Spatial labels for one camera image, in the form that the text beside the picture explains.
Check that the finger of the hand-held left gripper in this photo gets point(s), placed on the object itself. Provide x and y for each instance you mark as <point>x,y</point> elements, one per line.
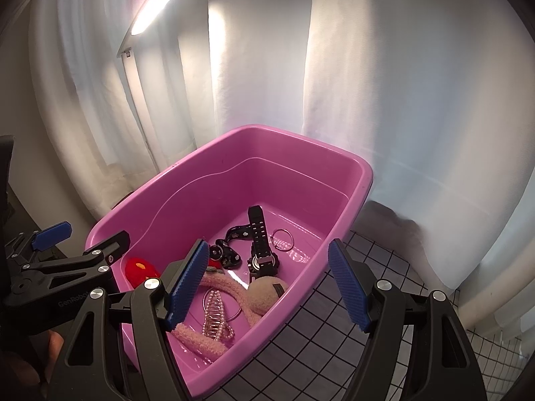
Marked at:
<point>113,246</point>
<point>52,234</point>

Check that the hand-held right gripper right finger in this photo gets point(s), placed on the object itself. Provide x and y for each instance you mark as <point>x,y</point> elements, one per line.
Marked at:
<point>349,288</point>

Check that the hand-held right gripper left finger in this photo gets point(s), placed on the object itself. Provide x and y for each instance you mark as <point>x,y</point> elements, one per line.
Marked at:
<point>186,288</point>

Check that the red strawberry plush hair clip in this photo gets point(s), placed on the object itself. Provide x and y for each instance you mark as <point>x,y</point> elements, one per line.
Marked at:
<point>140,269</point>

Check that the small red strawberry hair clip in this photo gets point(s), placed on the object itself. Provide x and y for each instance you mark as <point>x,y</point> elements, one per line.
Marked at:
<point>215,264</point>

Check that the pink fluffy headband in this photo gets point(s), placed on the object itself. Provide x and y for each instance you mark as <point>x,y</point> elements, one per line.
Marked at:
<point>225,287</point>

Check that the pearl tiara comb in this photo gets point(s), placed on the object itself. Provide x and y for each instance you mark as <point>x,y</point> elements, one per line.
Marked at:
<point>215,317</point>

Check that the black hair claw clip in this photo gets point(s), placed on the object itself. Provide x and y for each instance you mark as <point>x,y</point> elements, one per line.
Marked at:
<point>228,255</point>

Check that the beige plush hair clip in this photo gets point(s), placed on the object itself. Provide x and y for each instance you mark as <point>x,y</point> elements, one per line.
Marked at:
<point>267,296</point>

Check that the black wrist watch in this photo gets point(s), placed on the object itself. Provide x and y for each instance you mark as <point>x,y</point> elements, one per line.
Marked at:
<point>257,234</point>

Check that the pink plastic bin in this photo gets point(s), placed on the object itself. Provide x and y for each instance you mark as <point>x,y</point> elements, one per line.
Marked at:
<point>250,167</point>

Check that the white black-checked bedsheet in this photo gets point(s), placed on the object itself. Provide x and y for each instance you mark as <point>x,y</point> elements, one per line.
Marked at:
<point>334,363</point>

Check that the white curtain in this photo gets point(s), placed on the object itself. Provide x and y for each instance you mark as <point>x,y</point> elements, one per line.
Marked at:
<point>376,92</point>

